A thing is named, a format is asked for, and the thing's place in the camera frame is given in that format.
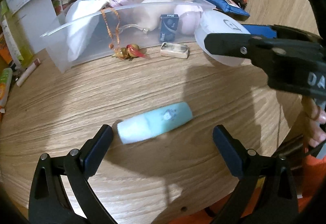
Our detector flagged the white round plastic jar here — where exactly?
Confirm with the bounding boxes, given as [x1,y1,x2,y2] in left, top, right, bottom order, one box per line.
[194,10,250,66]

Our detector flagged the small lip balm stick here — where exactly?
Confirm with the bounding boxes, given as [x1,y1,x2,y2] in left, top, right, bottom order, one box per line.
[16,58,41,87]

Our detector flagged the pink round container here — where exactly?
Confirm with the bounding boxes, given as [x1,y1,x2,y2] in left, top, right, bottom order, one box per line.
[174,4,203,36]

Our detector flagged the gold red bell charm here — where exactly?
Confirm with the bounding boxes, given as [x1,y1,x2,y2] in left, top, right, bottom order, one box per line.
[101,8,147,60]

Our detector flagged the person's right hand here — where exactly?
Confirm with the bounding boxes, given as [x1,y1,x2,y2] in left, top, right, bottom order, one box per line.
[301,96,325,148]

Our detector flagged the yellow green spray bottle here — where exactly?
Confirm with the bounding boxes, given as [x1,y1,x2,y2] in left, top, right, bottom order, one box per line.
[1,0,34,70]

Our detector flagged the clear plastic storage bin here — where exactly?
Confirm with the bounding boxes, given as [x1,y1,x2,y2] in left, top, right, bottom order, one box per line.
[41,0,214,72]

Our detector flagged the white folded paper sheet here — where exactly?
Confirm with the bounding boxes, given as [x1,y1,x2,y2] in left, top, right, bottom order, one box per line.
[6,0,56,53]

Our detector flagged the blue Max staples box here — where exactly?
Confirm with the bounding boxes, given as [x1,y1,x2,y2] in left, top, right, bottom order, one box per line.
[159,14,179,43]

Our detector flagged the blue patchwork pencil pouch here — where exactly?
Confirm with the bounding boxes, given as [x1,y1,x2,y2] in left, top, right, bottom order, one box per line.
[206,0,250,20]

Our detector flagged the mahjong tile eight circles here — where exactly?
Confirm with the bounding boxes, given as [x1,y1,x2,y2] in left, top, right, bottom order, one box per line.
[160,42,189,59]

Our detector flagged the teal plastic tube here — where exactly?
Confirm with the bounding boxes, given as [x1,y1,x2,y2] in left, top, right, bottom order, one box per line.
[117,102,193,144]

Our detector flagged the orange green cream tube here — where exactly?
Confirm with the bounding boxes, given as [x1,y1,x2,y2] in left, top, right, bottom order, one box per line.
[0,68,13,109]

